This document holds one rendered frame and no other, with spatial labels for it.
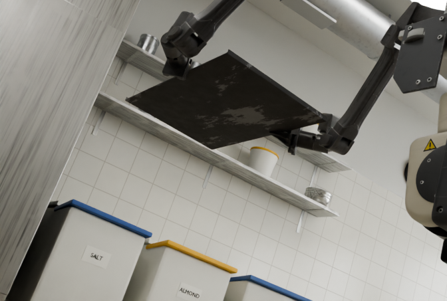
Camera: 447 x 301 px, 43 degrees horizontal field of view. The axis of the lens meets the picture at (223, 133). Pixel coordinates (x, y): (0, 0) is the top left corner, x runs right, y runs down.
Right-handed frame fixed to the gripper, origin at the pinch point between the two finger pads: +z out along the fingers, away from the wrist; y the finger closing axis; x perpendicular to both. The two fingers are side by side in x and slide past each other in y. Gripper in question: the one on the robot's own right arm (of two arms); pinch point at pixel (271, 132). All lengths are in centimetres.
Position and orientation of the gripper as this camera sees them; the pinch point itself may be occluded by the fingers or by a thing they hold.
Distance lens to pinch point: 191.6
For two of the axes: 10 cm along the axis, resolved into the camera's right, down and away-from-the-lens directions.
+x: -1.2, -4.2, -9.0
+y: 3.0, -8.8, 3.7
